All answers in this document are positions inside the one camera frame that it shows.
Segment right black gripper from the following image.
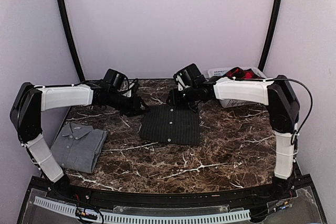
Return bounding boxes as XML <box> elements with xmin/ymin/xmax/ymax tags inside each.
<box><xmin>167</xmin><ymin>86</ymin><xmax>198</xmax><ymax>106</ymax></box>

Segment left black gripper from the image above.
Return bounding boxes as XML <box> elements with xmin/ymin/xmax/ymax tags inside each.
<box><xmin>107</xmin><ymin>90</ymin><xmax>150</xmax><ymax>117</ymax></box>

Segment black pinstriped long sleeve shirt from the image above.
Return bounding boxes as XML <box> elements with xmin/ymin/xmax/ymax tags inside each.
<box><xmin>139</xmin><ymin>104</ymin><xmax>200</xmax><ymax>146</ymax></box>

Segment grey shirt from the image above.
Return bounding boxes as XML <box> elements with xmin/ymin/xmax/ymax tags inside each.
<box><xmin>51</xmin><ymin>122</ymin><xmax>108</xmax><ymax>174</ymax></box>

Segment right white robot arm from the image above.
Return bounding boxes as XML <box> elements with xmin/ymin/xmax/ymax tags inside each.
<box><xmin>166</xmin><ymin>73</ymin><xmax>304</xmax><ymax>200</ymax></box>

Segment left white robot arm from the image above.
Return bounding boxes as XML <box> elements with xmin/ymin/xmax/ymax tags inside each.
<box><xmin>9</xmin><ymin>80</ymin><xmax>149</xmax><ymax>201</ymax></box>

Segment red black plaid shirt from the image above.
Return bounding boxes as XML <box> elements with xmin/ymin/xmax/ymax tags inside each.
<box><xmin>223</xmin><ymin>67</ymin><xmax>263</xmax><ymax>79</ymax></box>

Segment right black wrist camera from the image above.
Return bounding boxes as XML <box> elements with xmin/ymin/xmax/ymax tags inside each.
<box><xmin>173</xmin><ymin>63</ymin><xmax>206</xmax><ymax>87</ymax></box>

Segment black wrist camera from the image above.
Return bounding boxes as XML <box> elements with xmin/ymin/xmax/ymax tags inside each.
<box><xmin>173</xmin><ymin>63</ymin><xmax>206</xmax><ymax>87</ymax></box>
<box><xmin>103</xmin><ymin>69</ymin><xmax>126</xmax><ymax>90</ymax></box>

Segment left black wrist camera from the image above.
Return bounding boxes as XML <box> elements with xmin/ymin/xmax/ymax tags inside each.
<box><xmin>103</xmin><ymin>69</ymin><xmax>126</xmax><ymax>90</ymax></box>

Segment white slotted cable duct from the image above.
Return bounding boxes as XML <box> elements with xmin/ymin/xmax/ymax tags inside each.
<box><xmin>33</xmin><ymin>196</ymin><xmax>250</xmax><ymax>223</ymax></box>

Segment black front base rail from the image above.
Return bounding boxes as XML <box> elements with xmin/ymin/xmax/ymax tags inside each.
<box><xmin>31</xmin><ymin>174</ymin><xmax>313</xmax><ymax>210</ymax></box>

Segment left black frame post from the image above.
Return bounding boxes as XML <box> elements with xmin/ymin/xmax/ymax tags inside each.
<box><xmin>57</xmin><ymin>0</ymin><xmax>85</xmax><ymax>81</ymax></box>

